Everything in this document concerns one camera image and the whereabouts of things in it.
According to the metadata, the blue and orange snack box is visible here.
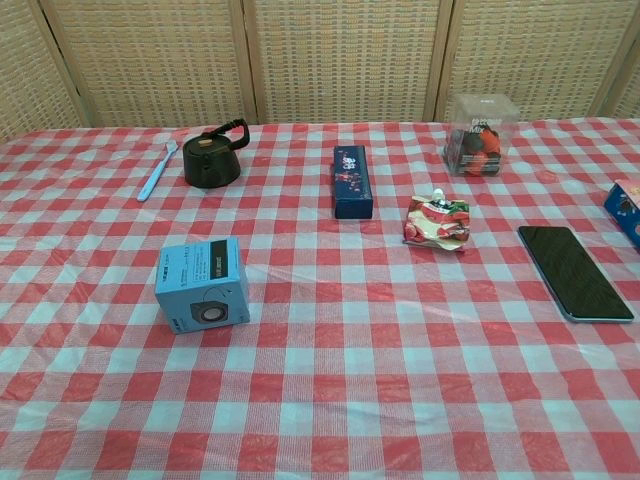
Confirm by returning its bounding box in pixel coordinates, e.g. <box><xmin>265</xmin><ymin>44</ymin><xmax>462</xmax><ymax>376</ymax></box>
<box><xmin>602</xmin><ymin>179</ymin><xmax>640</xmax><ymax>238</ymax></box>

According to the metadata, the light blue speaker box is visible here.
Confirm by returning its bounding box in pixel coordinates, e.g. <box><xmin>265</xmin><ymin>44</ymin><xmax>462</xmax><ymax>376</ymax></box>
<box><xmin>153</xmin><ymin>237</ymin><xmax>251</xmax><ymax>336</ymax></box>

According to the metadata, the black smartphone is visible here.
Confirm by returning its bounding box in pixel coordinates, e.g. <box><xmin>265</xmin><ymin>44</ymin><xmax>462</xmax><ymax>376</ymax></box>
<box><xmin>517</xmin><ymin>225</ymin><xmax>636</xmax><ymax>324</ymax></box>

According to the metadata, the woven folding screen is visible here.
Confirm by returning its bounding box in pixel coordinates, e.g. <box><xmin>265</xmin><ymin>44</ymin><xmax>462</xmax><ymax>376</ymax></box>
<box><xmin>0</xmin><ymin>0</ymin><xmax>640</xmax><ymax>143</ymax></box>

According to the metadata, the light blue toothbrush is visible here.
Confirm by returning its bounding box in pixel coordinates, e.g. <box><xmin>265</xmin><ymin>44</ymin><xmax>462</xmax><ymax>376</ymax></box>
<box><xmin>136</xmin><ymin>141</ymin><xmax>179</xmax><ymax>203</ymax></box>

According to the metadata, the red white checkered tablecloth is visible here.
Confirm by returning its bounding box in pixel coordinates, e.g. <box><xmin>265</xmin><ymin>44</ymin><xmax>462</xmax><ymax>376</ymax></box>
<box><xmin>0</xmin><ymin>116</ymin><xmax>640</xmax><ymax>480</ymax></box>

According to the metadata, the clear plastic snack container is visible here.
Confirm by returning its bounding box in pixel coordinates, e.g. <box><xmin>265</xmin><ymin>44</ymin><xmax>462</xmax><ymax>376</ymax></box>
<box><xmin>443</xmin><ymin>93</ymin><xmax>520</xmax><ymax>177</ymax></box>

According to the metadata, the black teapot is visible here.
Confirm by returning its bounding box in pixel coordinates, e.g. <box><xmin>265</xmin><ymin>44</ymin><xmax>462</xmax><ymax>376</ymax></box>
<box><xmin>182</xmin><ymin>118</ymin><xmax>251</xmax><ymax>189</ymax></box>

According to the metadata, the crumpled red drink pouch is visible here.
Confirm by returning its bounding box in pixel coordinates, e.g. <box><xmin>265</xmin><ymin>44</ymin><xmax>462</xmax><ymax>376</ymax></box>
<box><xmin>402</xmin><ymin>187</ymin><xmax>472</xmax><ymax>255</ymax></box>

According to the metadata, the dark blue oblong box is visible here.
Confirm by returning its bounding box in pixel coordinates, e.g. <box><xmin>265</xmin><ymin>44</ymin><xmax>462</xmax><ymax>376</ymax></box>
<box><xmin>332</xmin><ymin>145</ymin><xmax>375</xmax><ymax>220</ymax></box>

